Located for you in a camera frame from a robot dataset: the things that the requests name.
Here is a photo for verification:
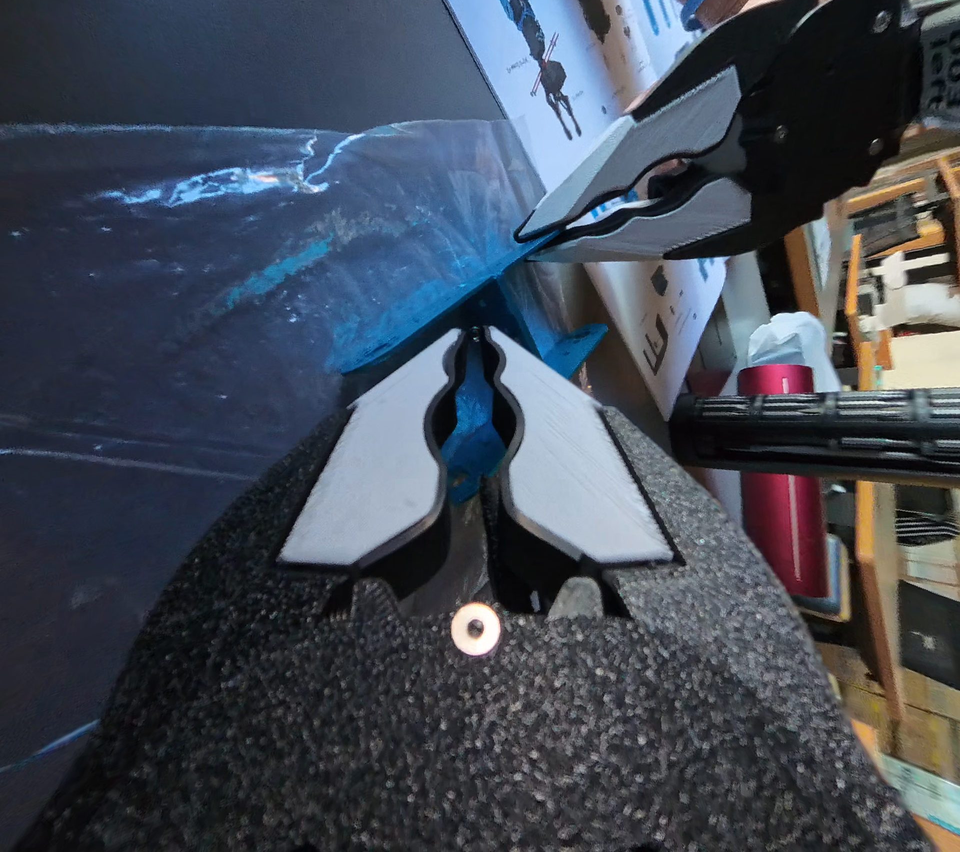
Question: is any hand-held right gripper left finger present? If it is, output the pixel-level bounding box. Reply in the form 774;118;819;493
277;327;468;599

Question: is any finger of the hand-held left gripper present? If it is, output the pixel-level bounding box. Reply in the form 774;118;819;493
514;68;745;245
528;177;753;263

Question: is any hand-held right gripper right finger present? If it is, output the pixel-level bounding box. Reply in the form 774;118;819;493
480;325;675;599

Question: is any blue metal bracket assembly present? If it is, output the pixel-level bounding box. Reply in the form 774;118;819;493
333;233;609;504

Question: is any grey desk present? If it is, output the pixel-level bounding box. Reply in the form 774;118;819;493
0;0;751;852

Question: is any white crumpled wrapping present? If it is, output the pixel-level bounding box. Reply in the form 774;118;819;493
746;312;834;373

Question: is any white instruction booklet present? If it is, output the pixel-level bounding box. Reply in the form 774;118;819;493
432;0;729;421

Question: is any red metal cylinder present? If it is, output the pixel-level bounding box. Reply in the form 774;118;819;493
737;364;832;599

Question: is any black ribbed cylinder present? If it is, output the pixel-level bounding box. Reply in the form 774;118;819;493
667;388;960;479

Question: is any large clear plastic bag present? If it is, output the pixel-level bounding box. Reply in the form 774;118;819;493
0;117;586;774

